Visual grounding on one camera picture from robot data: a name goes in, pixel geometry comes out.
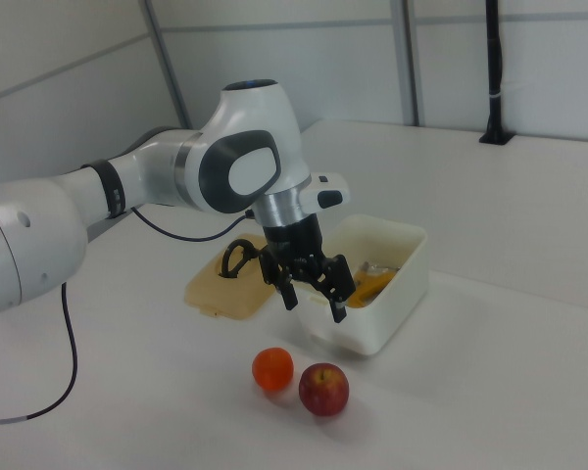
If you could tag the red toy apple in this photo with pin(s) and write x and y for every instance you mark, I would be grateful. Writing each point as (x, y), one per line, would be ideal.
(323, 390)

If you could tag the large yellow C-clamp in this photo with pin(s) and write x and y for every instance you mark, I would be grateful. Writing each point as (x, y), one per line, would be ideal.
(372, 286)

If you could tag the grey partition post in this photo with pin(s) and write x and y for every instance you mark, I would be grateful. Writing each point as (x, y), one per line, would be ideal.
(169, 63)
(406, 63)

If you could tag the white plastic container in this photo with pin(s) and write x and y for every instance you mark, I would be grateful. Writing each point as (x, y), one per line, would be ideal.
(397, 303)

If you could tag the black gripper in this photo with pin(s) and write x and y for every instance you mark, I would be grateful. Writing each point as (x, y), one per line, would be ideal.
(294, 242)

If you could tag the black pole with base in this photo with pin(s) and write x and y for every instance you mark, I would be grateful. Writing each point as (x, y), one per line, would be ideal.
(494, 73)

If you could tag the beige plastic lid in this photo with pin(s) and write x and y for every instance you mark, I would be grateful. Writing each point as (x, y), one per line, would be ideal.
(235, 296)

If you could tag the orange toy fruit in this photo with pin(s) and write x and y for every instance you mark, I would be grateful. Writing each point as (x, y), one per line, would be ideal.
(273, 369)

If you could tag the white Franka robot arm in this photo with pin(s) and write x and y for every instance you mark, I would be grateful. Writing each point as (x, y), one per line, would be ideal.
(29, 235)

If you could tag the clear plastic bag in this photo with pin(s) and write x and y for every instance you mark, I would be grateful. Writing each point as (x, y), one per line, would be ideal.
(379, 267)

